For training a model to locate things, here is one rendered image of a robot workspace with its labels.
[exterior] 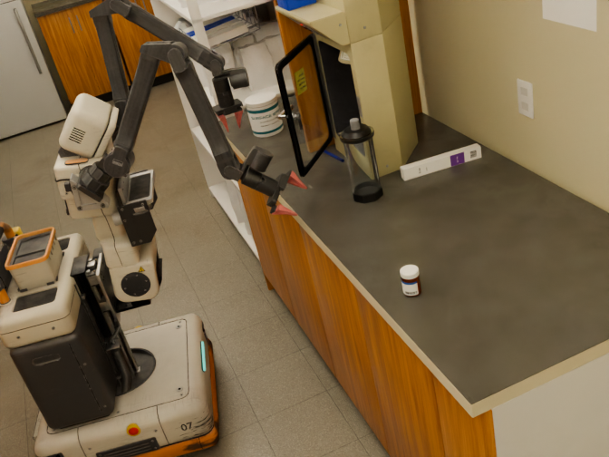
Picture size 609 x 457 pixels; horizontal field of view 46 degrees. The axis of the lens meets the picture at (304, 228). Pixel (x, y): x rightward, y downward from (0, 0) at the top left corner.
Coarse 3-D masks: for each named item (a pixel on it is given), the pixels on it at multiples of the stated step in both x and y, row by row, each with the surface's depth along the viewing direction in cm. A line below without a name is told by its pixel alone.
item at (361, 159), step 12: (372, 132) 219; (348, 144) 219; (360, 144) 218; (372, 144) 221; (348, 156) 222; (360, 156) 220; (372, 156) 222; (348, 168) 226; (360, 168) 222; (372, 168) 223; (360, 180) 225; (372, 180) 225; (360, 192) 227; (372, 192) 227
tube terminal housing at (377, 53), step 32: (320, 0) 228; (352, 0) 212; (384, 0) 221; (352, 32) 216; (384, 32) 222; (352, 64) 223; (384, 64) 225; (384, 96) 230; (384, 128) 234; (384, 160) 240
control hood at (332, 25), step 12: (288, 12) 226; (300, 12) 223; (312, 12) 220; (324, 12) 217; (336, 12) 214; (312, 24) 211; (324, 24) 212; (336, 24) 214; (324, 36) 223; (336, 36) 215; (348, 36) 217
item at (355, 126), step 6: (354, 120) 218; (348, 126) 223; (354, 126) 218; (360, 126) 221; (366, 126) 220; (348, 132) 219; (354, 132) 218; (360, 132) 217; (366, 132) 218; (348, 138) 218; (354, 138) 217
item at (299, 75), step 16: (304, 48) 240; (288, 64) 229; (304, 64) 240; (288, 80) 229; (304, 80) 241; (288, 96) 230; (304, 96) 241; (320, 96) 252; (304, 112) 241; (320, 112) 253; (288, 128) 232; (304, 128) 242; (320, 128) 253; (304, 144) 242; (320, 144) 254; (304, 160) 242
